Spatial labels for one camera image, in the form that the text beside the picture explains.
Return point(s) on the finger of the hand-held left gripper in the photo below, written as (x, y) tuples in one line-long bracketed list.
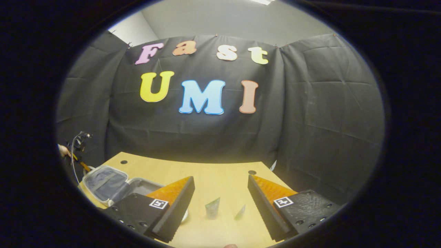
[(81, 163)]

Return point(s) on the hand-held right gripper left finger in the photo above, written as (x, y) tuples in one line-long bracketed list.
[(174, 210)]

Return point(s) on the black backdrop cloth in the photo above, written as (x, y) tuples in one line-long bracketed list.
[(206, 131)]

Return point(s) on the white suitcase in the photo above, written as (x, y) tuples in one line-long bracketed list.
[(105, 184)]

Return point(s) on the grey green skincare tube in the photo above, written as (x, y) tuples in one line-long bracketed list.
[(212, 208)]

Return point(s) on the small white paper tag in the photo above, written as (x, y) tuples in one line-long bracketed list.
[(273, 165)]

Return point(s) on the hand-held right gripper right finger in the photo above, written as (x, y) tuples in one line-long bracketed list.
[(267, 210)]

